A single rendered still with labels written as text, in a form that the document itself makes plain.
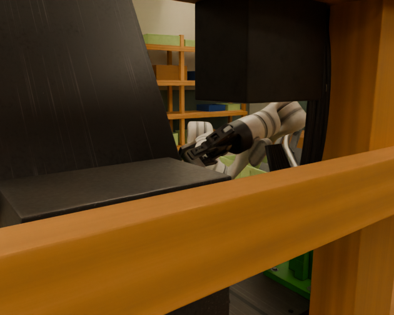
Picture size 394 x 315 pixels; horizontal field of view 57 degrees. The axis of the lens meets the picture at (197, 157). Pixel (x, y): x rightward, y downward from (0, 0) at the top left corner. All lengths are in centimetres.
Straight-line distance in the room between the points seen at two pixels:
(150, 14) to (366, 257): 662
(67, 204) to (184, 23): 702
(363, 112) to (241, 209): 33
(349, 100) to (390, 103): 7
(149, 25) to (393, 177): 660
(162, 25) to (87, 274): 694
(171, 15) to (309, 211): 693
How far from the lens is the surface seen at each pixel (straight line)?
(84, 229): 28
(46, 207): 45
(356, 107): 63
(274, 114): 90
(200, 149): 77
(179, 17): 737
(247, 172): 190
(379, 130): 64
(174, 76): 659
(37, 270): 27
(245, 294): 90
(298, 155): 201
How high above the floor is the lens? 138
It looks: 12 degrees down
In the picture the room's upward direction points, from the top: straight up
